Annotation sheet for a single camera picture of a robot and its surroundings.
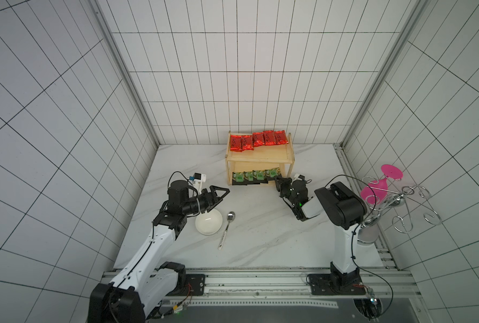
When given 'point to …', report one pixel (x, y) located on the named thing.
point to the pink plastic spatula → (377, 190)
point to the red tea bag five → (280, 137)
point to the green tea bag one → (250, 176)
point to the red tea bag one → (235, 142)
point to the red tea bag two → (247, 142)
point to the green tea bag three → (260, 175)
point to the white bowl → (209, 223)
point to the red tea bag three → (258, 138)
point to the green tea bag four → (274, 172)
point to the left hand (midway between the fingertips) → (223, 197)
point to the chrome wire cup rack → (369, 232)
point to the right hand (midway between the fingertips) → (267, 175)
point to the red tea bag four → (268, 136)
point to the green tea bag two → (239, 177)
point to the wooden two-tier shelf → (260, 157)
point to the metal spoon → (231, 217)
